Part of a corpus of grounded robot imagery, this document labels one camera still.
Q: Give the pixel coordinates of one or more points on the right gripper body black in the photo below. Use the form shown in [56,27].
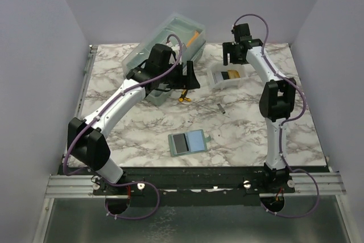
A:
[230,48]

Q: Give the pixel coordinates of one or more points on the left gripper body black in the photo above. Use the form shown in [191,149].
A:
[174,79]

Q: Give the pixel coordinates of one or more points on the white card tray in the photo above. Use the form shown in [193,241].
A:
[225,83]

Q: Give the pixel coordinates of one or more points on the green leather card holder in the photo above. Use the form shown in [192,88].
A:
[196,139]

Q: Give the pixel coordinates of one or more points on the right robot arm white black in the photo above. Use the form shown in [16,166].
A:
[276,102]

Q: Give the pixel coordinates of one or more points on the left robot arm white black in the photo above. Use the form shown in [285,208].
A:
[86,139]

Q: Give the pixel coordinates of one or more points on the black VIP card in tray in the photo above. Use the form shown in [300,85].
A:
[225,75]

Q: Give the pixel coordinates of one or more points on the white card in tray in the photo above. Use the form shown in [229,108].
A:
[218,77]

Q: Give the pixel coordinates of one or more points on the yellow black small screwdriver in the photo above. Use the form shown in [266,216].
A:
[183,97]

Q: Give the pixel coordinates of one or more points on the small metal clip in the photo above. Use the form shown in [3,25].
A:
[222,110]

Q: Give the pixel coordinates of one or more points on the clear plastic storage box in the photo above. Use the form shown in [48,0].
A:
[184,28]

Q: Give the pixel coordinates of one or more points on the orange tool inside box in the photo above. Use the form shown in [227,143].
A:
[194,37]

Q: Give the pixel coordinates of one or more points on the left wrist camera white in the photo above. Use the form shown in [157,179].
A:
[175,47]

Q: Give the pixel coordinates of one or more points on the black front mounting rail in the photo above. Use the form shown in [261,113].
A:
[194,186]

